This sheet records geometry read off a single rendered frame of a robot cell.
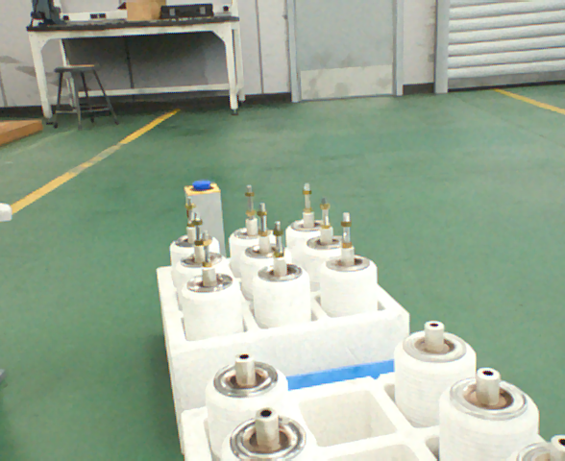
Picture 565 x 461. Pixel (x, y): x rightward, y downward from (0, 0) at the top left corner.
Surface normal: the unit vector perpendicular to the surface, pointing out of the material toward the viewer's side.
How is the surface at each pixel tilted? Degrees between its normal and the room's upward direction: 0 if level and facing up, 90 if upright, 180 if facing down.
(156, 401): 0
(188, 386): 90
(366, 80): 90
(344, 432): 90
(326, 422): 90
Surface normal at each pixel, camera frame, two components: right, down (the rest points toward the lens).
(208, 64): -0.05, 0.29
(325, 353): 0.22, 0.27
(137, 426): -0.07, -0.95
